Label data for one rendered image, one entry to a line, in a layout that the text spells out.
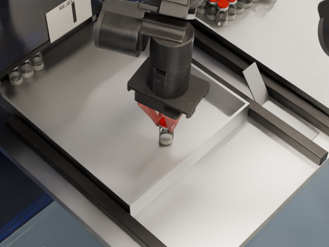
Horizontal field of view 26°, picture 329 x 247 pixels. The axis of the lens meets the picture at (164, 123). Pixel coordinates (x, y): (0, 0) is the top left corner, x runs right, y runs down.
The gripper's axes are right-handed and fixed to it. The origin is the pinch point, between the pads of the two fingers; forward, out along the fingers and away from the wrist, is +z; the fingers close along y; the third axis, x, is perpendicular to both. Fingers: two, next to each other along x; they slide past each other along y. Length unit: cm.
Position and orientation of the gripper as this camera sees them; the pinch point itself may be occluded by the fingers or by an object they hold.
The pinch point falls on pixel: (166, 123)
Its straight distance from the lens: 107.2
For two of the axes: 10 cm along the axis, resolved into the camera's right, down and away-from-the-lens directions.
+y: -8.7, -4.1, 2.8
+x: -5.0, 6.8, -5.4
